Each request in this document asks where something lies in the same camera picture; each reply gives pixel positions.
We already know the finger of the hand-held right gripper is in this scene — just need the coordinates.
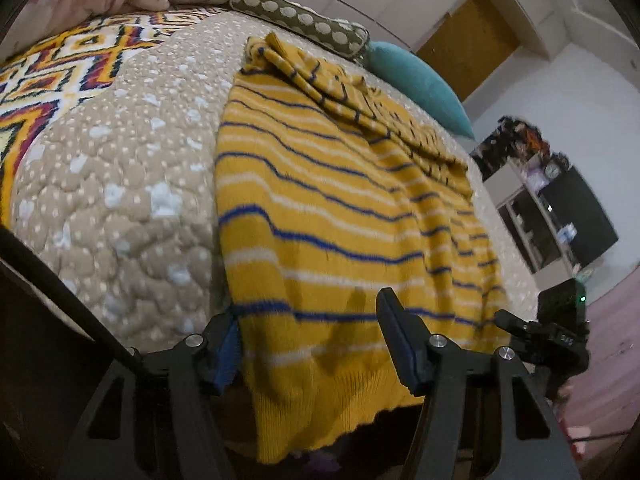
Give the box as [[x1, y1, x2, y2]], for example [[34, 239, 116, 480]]
[[494, 309, 541, 343]]

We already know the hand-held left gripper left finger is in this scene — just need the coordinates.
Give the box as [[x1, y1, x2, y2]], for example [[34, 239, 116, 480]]
[[59, 311, 242, 480]]

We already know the beige dotted quilted bedspread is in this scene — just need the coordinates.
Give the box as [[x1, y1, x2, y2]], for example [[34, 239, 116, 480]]
[[10, 10, 543, 346]]

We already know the dark shelf unit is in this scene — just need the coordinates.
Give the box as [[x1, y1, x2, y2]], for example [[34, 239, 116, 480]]
[[470, 116, 620, 275]]

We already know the colourful zigzag patterned blanket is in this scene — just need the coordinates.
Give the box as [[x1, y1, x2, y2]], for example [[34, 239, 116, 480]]
[[0, 5, 228, 226]]

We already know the yellow striped knit sweater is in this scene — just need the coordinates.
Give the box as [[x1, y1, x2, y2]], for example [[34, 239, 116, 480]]
[[214, 31, 512, 465]]

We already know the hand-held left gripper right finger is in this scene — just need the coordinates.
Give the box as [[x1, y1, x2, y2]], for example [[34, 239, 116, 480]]
[[376, 287, 581, 480]]

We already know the teal cushion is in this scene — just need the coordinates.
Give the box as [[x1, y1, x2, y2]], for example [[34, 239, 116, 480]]
[[364, 41, 476, 140]]

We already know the brown wooden door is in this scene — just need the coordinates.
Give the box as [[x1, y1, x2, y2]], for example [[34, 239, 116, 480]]
[[416, 0, 522, 103]]

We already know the olive dotted bolster pillow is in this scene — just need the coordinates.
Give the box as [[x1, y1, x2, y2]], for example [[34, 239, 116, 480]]
[[229, 0, 371, 60]]

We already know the black cable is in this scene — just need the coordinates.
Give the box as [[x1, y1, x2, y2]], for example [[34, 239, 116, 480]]
[[0, 225, 146, 376]]

